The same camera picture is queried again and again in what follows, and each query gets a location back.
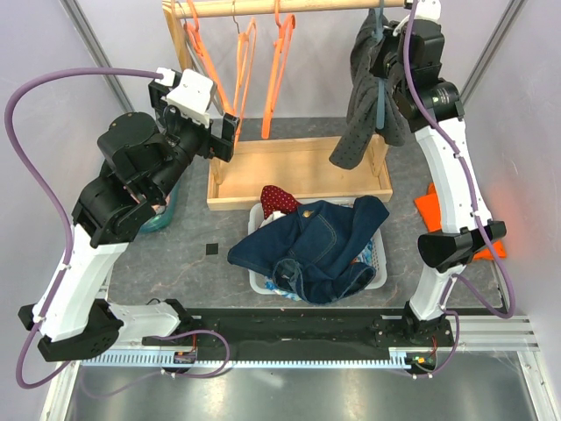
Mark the blue-grey hanger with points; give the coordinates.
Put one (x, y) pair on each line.
(378, 34)

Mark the slotted grey cable duct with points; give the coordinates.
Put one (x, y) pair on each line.
(173, 359)

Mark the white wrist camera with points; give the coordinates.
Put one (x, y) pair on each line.
(425, 9)
(190, 92)

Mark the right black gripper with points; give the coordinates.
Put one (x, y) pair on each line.
(389, 39)

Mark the white plastic laundry basket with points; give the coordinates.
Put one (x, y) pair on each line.
(256, 217)

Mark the red polka dot skirt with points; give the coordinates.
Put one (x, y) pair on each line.
(273, 198)

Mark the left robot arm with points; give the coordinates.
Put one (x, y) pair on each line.
(142, 164)

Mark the dark denim skirt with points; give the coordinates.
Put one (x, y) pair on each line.
(312, 251)

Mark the teal laundry basket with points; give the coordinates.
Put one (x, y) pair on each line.
(164, 215)

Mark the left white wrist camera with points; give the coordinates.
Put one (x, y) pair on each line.
(190, 92)

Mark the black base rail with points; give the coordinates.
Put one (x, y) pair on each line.
(298, 334)

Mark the wooden clothes rack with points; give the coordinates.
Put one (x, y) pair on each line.
(300, 166)

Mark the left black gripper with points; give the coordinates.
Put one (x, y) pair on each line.
(214, 146)

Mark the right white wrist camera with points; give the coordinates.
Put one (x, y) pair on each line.
(425, 9)

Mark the orange folded cloth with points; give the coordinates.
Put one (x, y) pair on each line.
(428, 208)

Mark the orange hanger of denim skirt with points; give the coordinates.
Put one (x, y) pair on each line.
(280, 59)

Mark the blue floral skirt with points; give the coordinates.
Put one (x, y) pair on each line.
(372, 255)

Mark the orange hanger of white skirt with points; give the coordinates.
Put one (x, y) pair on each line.
(202, 54)

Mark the orange hanger of floral skirt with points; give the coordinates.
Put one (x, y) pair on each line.
(244, 62)

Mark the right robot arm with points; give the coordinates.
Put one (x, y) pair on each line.
(432, 107)

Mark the dark grey dotted garment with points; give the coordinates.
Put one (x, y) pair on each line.
(361, 111)

